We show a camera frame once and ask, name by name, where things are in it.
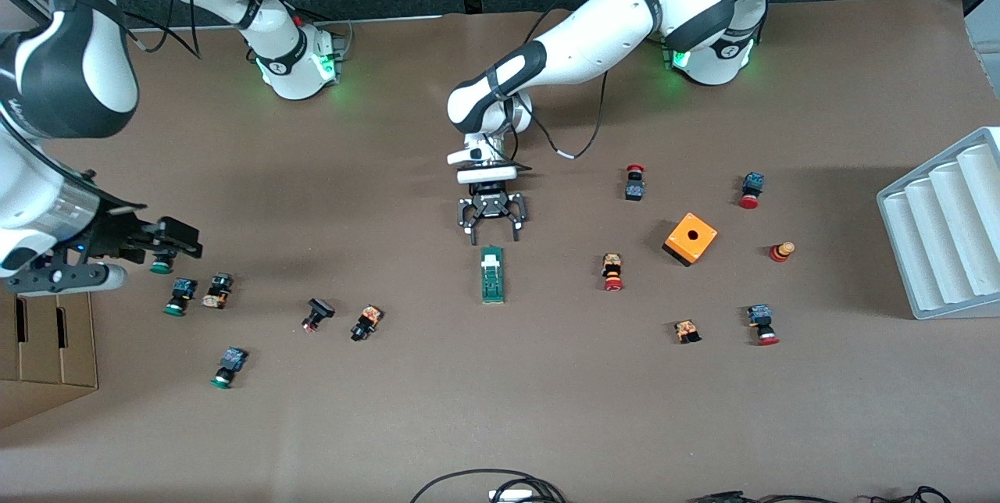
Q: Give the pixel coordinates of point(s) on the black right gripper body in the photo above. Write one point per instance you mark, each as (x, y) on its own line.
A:
(117, 237)

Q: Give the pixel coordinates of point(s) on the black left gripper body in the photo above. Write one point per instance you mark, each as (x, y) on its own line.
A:
(491, 205)

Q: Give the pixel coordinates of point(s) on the green load switch white slider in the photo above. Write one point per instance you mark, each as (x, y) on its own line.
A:
(492, 284)

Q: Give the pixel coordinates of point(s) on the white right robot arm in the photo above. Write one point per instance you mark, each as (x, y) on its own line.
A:
(94, 73)

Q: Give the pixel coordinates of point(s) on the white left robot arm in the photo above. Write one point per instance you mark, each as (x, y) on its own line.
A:
(594, 34)

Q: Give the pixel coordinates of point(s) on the green push button blue block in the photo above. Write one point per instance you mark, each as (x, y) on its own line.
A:
(181, 294)
(230, 362)
(162, 266)

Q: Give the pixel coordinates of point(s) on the red mushroom button orange block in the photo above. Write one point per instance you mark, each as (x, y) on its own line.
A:
(612, 265)

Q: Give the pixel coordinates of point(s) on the red button black block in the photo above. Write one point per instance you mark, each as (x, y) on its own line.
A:
(634, 189)

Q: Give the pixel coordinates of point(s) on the cardboard box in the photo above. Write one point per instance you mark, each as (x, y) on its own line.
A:
(47, 347)

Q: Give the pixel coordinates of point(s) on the black square button red base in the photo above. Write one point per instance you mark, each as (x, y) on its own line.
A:
(319, 309)

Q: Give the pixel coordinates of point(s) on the brown paper table cover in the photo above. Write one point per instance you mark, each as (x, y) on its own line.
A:
(500, 394)

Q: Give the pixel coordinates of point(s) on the small orange contact block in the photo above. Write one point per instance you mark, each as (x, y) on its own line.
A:
(687, 329)

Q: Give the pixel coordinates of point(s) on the red button blue block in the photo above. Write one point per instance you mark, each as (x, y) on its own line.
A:
(751, 184)
(760, 319)

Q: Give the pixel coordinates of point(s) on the red yellow knob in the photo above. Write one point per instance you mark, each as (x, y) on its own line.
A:
(780, 252)

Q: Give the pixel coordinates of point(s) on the white plug adapter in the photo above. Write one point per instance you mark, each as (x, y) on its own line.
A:
(512, 495)

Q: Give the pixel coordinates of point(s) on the grey ribbed tray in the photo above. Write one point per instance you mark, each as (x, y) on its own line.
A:
(937, 237)

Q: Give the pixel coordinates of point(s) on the black selector switch orange block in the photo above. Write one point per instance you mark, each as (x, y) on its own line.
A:
(367, 321)

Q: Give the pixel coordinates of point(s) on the orange button enclosure box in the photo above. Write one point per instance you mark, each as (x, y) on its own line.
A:
(698, 245)

